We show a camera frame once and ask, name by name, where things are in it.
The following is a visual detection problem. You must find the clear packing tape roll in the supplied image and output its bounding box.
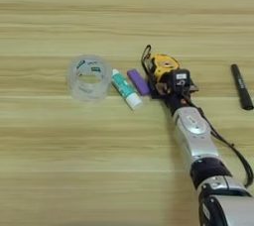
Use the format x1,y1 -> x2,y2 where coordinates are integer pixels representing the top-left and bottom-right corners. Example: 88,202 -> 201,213
66,54 -> 113,103

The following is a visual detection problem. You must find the black marker pen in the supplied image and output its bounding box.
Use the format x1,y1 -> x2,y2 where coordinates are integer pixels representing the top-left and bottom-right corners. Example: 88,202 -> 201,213
230,63 -> 254,111

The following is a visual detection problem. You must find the small purple lighter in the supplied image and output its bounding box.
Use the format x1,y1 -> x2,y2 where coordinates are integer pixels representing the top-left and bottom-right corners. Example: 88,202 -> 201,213
126,68 -> 152,97

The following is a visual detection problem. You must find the teal and white glue stick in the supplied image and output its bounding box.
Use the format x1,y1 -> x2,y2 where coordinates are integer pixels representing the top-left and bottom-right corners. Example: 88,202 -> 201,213
110,68 -> 144,111

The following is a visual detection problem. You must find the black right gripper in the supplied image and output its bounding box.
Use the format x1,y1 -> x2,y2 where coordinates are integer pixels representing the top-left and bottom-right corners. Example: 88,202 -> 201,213
142,58 -> 200,114

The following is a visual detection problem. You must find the yellow and black tape measure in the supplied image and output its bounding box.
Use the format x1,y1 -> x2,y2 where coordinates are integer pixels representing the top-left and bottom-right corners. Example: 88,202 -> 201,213
141,44 -> 182,84

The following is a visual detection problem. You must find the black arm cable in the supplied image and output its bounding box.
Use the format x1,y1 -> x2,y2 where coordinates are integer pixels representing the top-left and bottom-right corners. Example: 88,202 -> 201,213
180,94 -> 254,188

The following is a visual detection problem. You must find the black box with white label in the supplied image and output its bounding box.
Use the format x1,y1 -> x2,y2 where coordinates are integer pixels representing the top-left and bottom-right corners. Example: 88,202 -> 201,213
170,68 -> 191,89

